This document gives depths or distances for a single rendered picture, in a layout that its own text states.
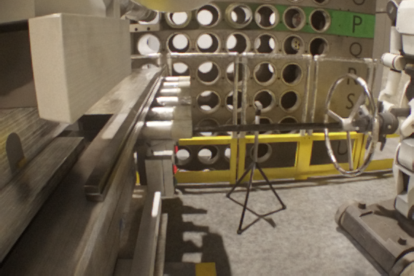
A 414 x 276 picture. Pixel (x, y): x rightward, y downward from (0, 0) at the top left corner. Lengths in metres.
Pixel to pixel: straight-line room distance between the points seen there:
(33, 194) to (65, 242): 0.08
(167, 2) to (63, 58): 0.55
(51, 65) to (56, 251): 0.23
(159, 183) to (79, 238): 0.64
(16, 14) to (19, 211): 0.26
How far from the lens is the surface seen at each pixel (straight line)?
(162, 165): 0.99
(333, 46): 3.19
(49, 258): 0.40
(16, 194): 0.45
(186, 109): 1.10
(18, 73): 0.48
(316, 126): 1.05
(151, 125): 0.95
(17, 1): 0.43
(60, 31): 0.34
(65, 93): 0.35
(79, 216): 0.46
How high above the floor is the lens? 1.19
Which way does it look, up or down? 18 degrees down
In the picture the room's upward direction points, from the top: straight up
